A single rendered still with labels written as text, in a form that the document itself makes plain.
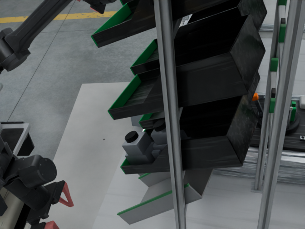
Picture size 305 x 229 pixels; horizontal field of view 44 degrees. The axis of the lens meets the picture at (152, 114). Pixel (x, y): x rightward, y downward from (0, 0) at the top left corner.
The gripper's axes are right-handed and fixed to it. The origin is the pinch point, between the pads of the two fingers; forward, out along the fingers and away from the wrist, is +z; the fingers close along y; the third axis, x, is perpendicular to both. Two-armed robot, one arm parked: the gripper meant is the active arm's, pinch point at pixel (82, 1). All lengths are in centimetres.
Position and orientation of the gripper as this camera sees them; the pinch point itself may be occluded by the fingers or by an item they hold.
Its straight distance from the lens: 171.9
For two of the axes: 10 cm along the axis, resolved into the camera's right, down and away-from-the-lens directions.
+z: -7.1, -0.8, 7.0
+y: -6.6, -2.5, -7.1
